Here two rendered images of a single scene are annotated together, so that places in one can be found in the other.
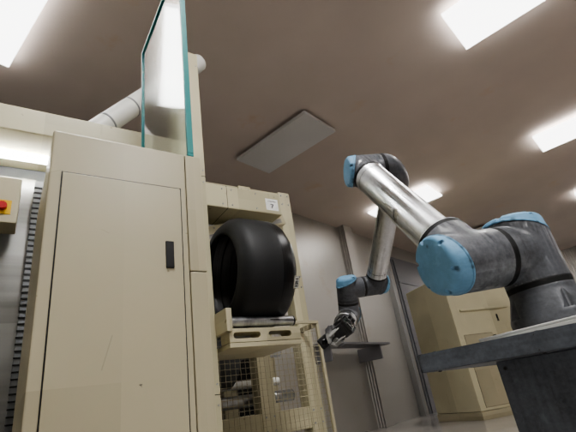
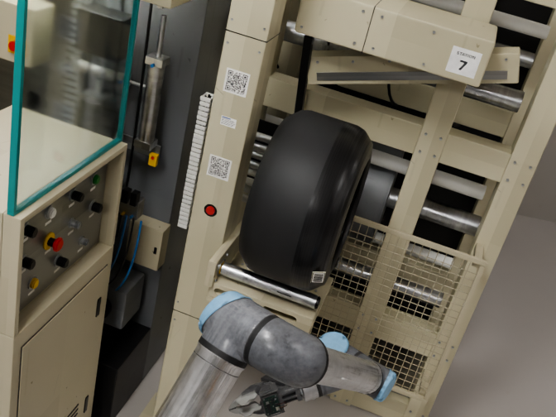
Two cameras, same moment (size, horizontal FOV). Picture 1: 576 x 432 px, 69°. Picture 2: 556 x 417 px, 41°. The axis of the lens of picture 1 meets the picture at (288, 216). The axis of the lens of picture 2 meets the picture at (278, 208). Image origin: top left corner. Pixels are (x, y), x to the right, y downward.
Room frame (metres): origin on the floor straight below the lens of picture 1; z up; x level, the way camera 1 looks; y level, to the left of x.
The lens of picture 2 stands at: (0.50, -1.22, 2.26)
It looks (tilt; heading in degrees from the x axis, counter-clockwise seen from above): 28 degrees down; 46
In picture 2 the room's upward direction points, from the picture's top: 14 degrees clockwise
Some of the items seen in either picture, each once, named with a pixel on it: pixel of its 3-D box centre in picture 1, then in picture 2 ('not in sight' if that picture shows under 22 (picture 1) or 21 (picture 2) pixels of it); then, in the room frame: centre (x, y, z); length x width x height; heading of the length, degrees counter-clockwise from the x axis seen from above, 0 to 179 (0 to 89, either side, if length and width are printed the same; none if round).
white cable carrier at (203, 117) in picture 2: not in sight; (197, 163); (1.78, 0.53, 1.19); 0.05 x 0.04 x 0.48; 36
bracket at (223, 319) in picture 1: (211, 329); (232, 246); (1.91, 0.42, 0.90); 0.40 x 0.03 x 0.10; 36
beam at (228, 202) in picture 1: (229, 207); (396, 28); (2.33, 0.35, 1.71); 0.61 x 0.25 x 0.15; 126
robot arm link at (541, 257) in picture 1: (519, 251); not in sight; (1.05, -0.57, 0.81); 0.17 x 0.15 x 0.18; 104
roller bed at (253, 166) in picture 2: not in sight; (263, 165); (2.20, 0.68, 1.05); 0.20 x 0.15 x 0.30; 126
